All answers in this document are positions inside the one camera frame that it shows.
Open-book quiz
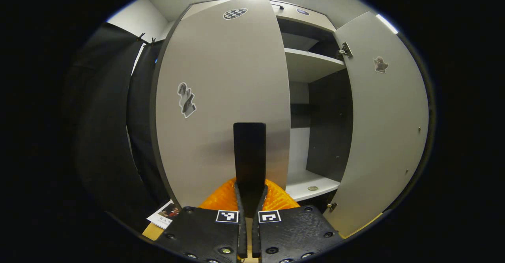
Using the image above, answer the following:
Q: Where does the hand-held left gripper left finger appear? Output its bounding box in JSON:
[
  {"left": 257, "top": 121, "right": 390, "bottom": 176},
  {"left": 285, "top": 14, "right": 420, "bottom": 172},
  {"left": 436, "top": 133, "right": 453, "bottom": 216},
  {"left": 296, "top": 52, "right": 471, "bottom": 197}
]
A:
[{"left": 164, "top": 177, "right": 248, "bottom": 263}]

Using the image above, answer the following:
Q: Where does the beige cabinet drawer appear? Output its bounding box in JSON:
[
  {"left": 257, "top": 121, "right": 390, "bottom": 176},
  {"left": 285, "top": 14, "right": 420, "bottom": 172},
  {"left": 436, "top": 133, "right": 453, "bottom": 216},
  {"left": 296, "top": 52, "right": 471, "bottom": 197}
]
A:
[{"left": 183, "top": 0, "right": 337, "bottom": 33}]

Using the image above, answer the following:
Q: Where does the beige cabinet door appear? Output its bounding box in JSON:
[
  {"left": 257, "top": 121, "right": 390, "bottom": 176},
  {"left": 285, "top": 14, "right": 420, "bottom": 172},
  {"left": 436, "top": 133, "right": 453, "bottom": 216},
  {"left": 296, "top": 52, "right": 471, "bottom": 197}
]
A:
[
  {"left": 324, "top": 11, "right": 430, "bottom": 239},
  {"left": 150, "top": 0, "right": 292, "bottom": 208}
]

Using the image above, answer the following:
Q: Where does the beige double-door shoe cabinet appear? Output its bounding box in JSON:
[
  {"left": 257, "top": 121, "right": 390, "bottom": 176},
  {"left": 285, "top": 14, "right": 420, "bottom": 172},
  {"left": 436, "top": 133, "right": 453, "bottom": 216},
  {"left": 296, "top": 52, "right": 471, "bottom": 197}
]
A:
[{"left": 180, "top": 0, "right": 354, "bottom": 212}]

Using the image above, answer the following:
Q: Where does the white cover book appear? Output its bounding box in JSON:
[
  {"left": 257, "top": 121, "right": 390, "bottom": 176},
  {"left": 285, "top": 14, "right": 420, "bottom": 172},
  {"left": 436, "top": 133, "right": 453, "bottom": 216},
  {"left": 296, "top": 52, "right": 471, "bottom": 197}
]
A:
[{"left": 147, "top": 201, "right": 182, "bottom": 230}]

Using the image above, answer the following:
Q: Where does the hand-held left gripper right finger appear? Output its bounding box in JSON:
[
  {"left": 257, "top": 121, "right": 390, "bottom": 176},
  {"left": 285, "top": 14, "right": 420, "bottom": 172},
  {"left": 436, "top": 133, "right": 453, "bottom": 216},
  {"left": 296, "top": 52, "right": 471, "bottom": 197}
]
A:
[{"left": 252, "top": 178, "right": 344, "bottom": 263}]

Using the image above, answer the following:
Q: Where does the black door handle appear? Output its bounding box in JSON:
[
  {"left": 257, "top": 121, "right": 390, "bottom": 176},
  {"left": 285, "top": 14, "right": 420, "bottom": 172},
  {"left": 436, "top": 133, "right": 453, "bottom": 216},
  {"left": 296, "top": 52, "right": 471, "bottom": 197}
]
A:
[{"left": 233, "top": 122, "right": 267, "bottom": 218}]

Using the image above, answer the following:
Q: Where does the black backdrop cloth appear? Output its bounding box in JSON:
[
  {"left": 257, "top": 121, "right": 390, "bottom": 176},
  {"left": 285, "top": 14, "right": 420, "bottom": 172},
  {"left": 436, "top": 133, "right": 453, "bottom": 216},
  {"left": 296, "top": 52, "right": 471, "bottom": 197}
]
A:
[{"left": 65, "top": 22, "right": 174, "bottom": 232}]

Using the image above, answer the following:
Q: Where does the white cabinet shelf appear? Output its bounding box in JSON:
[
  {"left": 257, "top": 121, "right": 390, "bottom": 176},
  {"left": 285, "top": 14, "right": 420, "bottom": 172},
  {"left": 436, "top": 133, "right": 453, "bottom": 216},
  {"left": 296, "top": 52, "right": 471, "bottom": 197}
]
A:
[
  {"left": 285, "top": 168, "right": 340, "bottom": 202},
  {"left": 284, "top": 48, "right": 347, "bottom": 83}
]

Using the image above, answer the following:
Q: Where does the ceiling light panel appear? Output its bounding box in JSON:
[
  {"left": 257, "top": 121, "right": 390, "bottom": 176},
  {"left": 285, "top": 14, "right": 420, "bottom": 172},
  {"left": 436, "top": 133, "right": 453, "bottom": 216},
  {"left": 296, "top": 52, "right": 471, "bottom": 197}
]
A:
[{"left": 376, "top": 14, "right": 399, "bottom": 35}]

